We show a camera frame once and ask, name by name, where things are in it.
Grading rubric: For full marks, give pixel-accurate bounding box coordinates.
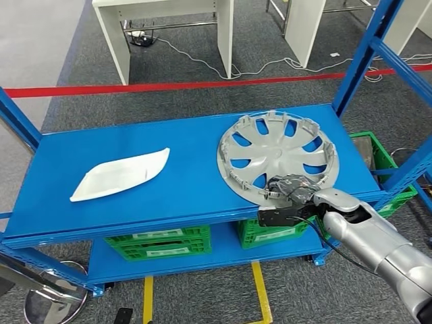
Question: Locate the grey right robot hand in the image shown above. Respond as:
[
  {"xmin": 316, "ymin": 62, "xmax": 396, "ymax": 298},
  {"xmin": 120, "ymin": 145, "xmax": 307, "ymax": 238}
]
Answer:
[{"xmin": 264, "ymin": 173, "xmax": 322, "ymax": 209}]

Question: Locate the chrome stanchion base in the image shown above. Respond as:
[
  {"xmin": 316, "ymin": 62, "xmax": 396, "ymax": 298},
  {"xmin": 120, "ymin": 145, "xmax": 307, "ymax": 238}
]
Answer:
[
  {"xmin": 390, "ymin": 147, "xmax": 419, "ymax": 169},
  {"xmin": 24, "ymin": 261, "xmax": 88, "ymax": 324}
]

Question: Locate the white floor cable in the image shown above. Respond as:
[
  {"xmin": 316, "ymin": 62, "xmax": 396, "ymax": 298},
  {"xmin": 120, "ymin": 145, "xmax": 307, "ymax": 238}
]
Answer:
[{"xmin": 156, "ymin": 38, "xmax": 432, "ymax": 84}]

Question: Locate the blue metal shelf rack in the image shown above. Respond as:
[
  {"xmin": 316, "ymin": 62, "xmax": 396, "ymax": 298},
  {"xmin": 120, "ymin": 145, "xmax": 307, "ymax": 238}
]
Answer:
[{"xmin": 0, "ymin": 0, "xmax": 432, "ymax": 298}]

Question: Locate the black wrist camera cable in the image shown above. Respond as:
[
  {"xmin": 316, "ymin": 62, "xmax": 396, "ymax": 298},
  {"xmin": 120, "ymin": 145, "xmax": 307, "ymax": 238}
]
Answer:
[{"xmin": 294, "ymin": 215, "xmax": 381, "ymax": 278}]

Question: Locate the grey brown flat panel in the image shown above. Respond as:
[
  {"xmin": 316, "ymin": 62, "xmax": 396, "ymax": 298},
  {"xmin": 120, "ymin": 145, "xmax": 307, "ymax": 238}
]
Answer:
[{"xmin": 353, "ymin": 136, "xmax": 375, "ymax": 169}]

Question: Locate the yellow floor tape square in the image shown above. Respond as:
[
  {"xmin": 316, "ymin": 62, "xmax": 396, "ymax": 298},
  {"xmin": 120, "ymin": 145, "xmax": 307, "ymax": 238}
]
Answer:
[{"xmin": 143, "ymin": 262, "xmax": 273, "ymax": 324}]

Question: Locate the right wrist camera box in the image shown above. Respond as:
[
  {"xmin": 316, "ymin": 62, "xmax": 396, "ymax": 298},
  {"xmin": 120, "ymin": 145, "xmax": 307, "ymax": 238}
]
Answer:
[{"xmin": 258, "ymin": 205, "xmax": 316, "ymax": 228}]

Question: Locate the red floor tape line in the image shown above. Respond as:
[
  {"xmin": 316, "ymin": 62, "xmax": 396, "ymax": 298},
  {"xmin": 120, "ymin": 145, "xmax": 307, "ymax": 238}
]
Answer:
[{"xmin": 5, "ymin": 63, "xmax": 432, "ymax": 99}]

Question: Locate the green plastic crate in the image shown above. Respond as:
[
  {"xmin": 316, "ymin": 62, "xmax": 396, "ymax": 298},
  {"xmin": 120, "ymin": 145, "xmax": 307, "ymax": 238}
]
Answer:
[
  {"xmin": 236, "ymin": 215, "xmax": 316, "ymax": 250},
  {"xmin": 103, "ymin": 225, "xmax": 212, "ymax": 263},
  {"xmin": 319, "ymin": 130, "xmax": 418, "ymax": 238}
]

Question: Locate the black router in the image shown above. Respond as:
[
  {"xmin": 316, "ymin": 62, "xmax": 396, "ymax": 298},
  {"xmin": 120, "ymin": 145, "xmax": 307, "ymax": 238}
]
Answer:
[{"xmin": 128, "ymin": 30, "xmax": 157, "ymax": 47}]

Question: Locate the white desk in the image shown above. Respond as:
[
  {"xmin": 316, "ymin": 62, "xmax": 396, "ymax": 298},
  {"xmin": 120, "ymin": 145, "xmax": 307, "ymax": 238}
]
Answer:
[
  {"xmin": 383, "ymin": 0, "xmax": 432, "ymax": 57},
  {"xmin": 91, "ymin": 0, "xmax": 234, "ymax": 86},
  {"xmin": 265, "ymin": 0, "xmax": 378, "ymax": 69}
]

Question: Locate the grey plastic wheel cover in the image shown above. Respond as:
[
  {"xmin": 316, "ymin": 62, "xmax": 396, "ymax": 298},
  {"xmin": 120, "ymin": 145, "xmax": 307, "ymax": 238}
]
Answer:
[{"xmin": 217, "ymin": 109, "xmax": 340, "ymax": 211}]

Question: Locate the white curved plastic part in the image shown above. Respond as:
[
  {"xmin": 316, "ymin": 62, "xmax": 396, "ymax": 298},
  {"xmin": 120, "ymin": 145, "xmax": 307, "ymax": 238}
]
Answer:
[{"xmin": 69, "ymin": 147, "xmax": 171, "ymax": 203}]

